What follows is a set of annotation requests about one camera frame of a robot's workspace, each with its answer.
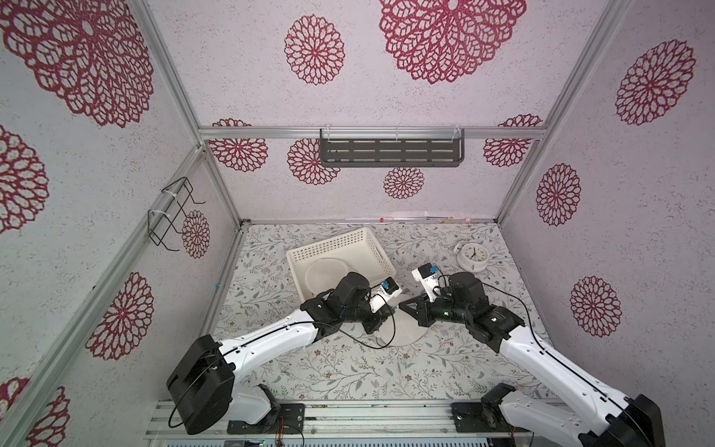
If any white perforated plastic basket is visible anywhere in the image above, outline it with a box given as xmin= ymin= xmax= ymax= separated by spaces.
xmin=286 ymin=227 xmax=397 ymax=302

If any white round plate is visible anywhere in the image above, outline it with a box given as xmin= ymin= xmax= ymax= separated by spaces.
xmin=304 ymin=258 xmax=350 ymax=295

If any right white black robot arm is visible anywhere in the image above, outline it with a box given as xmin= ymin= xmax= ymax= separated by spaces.
xmin=400 ymin=264 xmax=666 ymax=446

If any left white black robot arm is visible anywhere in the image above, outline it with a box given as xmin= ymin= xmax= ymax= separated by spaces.
xmin=167 ymin=272 xmax=402 ymax=435

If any white round alarm clock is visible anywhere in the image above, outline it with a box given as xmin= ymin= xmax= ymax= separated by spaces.
xmin=454 ymin=242 xmax=490 ymax=273

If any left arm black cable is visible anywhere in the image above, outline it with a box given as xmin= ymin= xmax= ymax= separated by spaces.
xmin=334 ymin=289 xmax=398 ymax=351

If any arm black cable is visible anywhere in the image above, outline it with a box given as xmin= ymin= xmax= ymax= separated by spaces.
xmin=435 ymin=267 xmax=655 ymax=447
xmin=334 ymin=289 xmax=398 ymax=351

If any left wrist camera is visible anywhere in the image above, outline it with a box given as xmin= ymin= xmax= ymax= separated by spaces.
xmin=369 ymin=277 xmax=402 ymax=313

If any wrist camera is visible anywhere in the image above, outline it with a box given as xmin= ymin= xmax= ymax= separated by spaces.
xmin=411 ymin=263 xmax=439 ymax=303
xmin=369 ymin=277 xmax=402 ymax=313

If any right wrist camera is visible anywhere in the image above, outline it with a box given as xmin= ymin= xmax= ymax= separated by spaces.
xmin=411 ymin=263 xmax=439 ymax=303

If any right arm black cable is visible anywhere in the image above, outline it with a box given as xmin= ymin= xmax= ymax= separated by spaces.
xmin=435 ymin=267 xmax=655 ymax=447

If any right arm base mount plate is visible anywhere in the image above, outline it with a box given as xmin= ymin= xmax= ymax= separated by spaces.
xmin=451 ymin=402 xmax=511 ymax=433

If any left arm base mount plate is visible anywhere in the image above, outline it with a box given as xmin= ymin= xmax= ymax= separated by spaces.
xmin=227 ymin=403 xmax=306 ymax=435

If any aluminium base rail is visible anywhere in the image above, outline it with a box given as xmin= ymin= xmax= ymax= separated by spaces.
xmin=143 ymin=398 xmax=590 ymax=441

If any dark grey wall shelf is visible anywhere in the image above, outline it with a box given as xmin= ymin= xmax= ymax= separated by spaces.
xmin=318 ymin=130 xmax=465 ymax=169

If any black wire wall rack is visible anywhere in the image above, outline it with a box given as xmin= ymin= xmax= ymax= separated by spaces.
xmin=146 ymin=176 xmax=205 ymax=253

